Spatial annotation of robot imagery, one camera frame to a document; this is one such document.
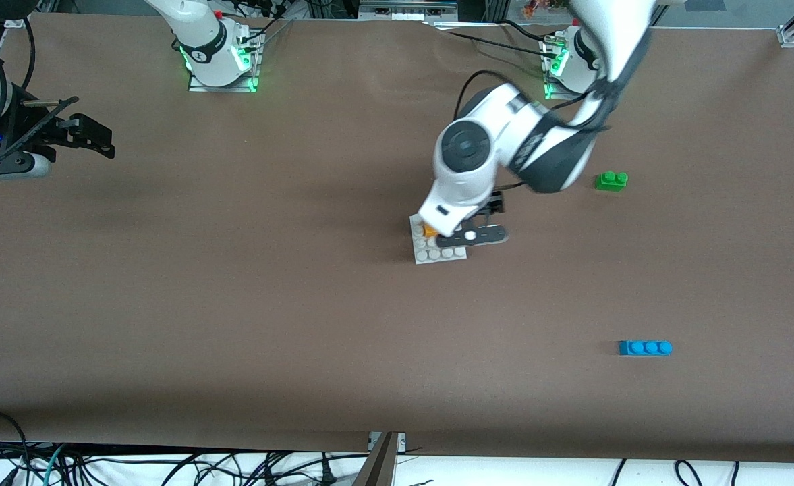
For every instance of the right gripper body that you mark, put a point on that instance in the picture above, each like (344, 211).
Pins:
(24, 129)

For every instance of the yellow two-stud block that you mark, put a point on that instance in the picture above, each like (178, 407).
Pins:
(430, 231)

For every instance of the white studded base plate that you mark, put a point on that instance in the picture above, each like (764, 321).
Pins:
(437, 255)

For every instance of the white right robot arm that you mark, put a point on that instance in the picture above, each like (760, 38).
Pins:
(201, 40)

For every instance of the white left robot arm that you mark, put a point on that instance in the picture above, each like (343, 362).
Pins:
(467, 145)

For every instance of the green two-stud block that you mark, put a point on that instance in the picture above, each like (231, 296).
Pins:
(609, 182)

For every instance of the blue three-stud block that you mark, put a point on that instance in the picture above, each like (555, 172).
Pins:
(643, 348)

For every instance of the colourful small parts clutter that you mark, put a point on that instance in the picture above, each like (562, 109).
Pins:
(545, 7)

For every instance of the dark slanted beam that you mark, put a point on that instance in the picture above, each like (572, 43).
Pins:
(378, 469)

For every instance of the silver corner bracket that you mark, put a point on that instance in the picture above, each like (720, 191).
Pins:
(13, 22)
(789, 36)

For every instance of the grey metal rack frame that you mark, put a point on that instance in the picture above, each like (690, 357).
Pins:
(407, 15)

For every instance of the small metal table bracket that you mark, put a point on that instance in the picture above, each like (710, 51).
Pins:
(402, 440)

